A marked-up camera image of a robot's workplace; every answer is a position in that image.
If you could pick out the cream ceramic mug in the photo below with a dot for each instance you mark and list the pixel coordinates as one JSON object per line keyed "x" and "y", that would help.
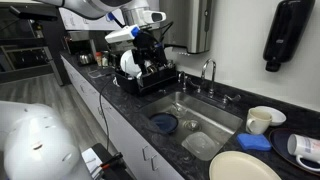
{"x": 258, "y": 121}

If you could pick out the red capped spice bottle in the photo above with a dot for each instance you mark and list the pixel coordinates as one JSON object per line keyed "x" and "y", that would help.
{"x": 98, "y": 59}

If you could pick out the white wall cabinet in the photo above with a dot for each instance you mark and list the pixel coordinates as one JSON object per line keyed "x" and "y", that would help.
{"x": 80, "y": 21}

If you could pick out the clear plastic container lid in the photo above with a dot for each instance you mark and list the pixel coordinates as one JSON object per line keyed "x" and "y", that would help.
{"x": 201, "y": 145}

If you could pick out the stainless steel cup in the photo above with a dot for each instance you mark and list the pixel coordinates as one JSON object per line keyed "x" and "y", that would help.
{"x": 151, "y": 69}

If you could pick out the clear drinking glass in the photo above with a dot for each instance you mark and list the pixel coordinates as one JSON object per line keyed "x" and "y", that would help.
{"x": 180, "y": 111}

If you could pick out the cream dinner plate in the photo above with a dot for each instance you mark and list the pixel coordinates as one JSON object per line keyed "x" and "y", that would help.
{"x": 240, "y": 166}

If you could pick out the metal sink drain strainer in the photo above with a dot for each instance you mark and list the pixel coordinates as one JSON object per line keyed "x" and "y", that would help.
{"x": 191, "y": 125}

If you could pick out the black soap dispenser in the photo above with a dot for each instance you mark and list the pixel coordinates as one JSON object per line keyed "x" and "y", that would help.
{"x": 286, "y": 30}

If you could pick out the black coffee maker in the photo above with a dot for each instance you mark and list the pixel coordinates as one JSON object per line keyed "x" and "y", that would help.
{"x": 80, "y": 43}

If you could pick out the black orange tipped tool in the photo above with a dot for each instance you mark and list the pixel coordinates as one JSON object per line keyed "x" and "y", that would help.
{"x": 111, "y": 161}

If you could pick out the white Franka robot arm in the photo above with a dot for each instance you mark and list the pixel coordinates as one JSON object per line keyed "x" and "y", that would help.
{"x": 86, "y": 6}

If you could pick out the dark metal shelf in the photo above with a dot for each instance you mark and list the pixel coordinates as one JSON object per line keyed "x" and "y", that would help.
{"x": 23, "y": 50}

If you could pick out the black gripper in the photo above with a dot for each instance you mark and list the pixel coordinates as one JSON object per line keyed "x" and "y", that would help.
{"x": 148, "y": 43}

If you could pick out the black dish rack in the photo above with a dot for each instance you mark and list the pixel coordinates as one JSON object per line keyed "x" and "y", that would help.
{"x": 156, "y": 79}

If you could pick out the stainless paper towel dispenser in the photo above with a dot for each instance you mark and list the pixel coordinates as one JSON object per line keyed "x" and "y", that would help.
{"x": 186, "y": 23}

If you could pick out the stainless steel sink basin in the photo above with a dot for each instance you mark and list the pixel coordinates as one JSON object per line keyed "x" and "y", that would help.
{"x": 216, "y": 115}

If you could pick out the chrome side sprayer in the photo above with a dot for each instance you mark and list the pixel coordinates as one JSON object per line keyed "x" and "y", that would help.
{"x": 231, "y": 98}

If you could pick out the white bowl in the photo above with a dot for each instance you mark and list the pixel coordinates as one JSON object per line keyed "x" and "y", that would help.
{"x": 278, "y": 115}

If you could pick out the white printed mug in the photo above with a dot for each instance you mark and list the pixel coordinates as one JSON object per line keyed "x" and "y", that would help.
{"x": 305, "y": 146}

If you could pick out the small glass bottle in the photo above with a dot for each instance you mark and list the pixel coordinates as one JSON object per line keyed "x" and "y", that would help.
{"x": 105, "y": 59}

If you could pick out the blue ceramic plate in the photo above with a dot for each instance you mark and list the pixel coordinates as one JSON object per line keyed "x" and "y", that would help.
{"x": 165, "y": 122}

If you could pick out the dark blue plate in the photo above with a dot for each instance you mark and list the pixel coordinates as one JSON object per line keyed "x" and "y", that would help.
{"x": 279, "y": 143}

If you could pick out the black equipment box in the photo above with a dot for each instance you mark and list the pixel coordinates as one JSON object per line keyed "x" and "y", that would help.
{"x": 106, "y": 170}

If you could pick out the tall chrome gooseneck faucet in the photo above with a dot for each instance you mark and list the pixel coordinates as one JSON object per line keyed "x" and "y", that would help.
{"x": 213, "y": 76}

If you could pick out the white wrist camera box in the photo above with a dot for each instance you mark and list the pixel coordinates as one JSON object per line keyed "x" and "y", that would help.
{"x": 121, "y": 34}

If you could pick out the white base cabinets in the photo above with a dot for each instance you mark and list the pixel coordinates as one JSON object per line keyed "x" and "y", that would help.
{"x": 126, "y": 140}

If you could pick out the small chrome faucet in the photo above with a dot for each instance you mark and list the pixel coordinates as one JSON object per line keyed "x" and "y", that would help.
{"x": 184, "y": 80}

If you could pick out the blue sponge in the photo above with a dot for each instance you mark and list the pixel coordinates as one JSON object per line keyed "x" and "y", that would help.
{"x": 253, "y": 141}

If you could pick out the white plate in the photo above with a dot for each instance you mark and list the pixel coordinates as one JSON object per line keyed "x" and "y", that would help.
{"x": 128, "y": 63}

